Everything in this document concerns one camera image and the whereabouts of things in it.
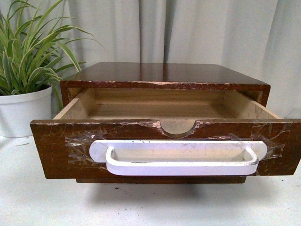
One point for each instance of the wooden drawer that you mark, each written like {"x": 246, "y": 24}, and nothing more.
{"x": 168, "y": 180}
{"x": 177, "y": 110}

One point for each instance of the white drawer handle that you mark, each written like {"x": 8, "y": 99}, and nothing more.
{"x": 178, "y": 157}

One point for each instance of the dark wooden drawer cabinet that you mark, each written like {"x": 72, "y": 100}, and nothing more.
{"x": 156, "y": 77}

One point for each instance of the white plant pot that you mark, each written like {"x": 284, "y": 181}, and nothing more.
{"x": 17, "y": 111}

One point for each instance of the grey backdrop curtain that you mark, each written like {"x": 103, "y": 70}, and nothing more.
{"x": 259, "y": 38}

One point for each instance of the green striped leafy plant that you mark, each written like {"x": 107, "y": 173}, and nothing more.
{"x": 34, "y": 48}

